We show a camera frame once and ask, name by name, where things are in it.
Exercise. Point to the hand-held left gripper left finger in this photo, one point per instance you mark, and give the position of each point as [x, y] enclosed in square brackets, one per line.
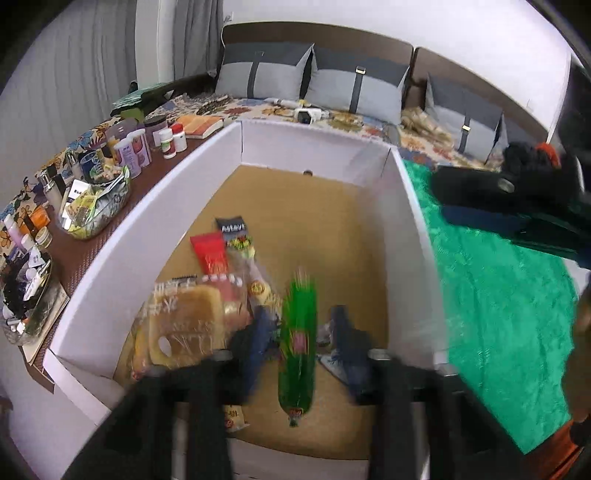
[258, 341]

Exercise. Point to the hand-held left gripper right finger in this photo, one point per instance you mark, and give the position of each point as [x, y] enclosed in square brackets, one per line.
[344, 341]

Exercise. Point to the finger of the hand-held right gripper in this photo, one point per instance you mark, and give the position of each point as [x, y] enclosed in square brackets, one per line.
[485, 189]
[508, 228]

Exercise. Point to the green pickle toy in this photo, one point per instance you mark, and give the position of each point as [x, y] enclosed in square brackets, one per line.
[298, 360]

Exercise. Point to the clear packet with dark snack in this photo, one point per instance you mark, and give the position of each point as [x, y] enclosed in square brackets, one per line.
[258, 286]

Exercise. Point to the bread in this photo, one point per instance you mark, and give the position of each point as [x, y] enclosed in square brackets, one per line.
[184, 323]

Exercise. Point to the yellow printed snack packet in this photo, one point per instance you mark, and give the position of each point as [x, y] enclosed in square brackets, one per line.
[233, 415]

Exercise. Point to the red snack packet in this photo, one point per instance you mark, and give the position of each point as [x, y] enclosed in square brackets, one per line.
[212, 254]

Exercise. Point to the black snack packet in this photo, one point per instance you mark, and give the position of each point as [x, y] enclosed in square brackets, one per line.
[233, 226]

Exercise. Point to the white cardboard box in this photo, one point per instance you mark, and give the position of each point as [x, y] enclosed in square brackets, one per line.
[300, 143]

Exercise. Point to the orange-red garment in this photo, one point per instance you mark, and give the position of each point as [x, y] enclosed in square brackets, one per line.
[547, 150]

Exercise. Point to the black jacket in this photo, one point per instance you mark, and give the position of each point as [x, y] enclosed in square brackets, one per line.
[521, 157]

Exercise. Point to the grey two-tone pillow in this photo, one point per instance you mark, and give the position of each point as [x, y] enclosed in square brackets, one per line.
[466, 120]
[263, 74]
[355, 87]

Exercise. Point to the beige folded blanket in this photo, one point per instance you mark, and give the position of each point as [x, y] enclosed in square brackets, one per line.
[425, 124]

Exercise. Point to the green patterned tablecloth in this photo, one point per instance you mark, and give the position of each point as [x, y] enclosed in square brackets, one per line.
[485, 323]

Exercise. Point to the brown bedside table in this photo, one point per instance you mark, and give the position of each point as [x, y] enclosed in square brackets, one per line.
[138, 194]

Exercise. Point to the white charger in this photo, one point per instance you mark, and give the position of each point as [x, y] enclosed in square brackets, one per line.
[307, 115]

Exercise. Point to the glass bowl of sachets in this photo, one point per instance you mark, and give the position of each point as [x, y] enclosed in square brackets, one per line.
[99, 217]

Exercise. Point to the floral bedsheet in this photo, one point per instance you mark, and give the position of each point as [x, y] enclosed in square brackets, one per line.
[277, 110]

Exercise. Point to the orange book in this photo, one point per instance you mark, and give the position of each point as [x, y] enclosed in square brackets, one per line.
[198, 124]

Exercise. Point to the group of toiletry bottles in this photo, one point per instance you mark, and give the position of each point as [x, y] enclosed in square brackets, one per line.
[134, 152]

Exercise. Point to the glass bowl of toiletries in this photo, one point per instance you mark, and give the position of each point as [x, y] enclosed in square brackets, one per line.
[32, 304]

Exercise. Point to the dark cloth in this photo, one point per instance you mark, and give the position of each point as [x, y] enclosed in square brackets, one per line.
[161, 94]

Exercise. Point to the grey curtain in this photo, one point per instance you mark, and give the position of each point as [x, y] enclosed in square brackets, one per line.
[189, 41]

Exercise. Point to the sheer white curtain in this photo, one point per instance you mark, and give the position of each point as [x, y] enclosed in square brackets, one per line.
[69, 69]

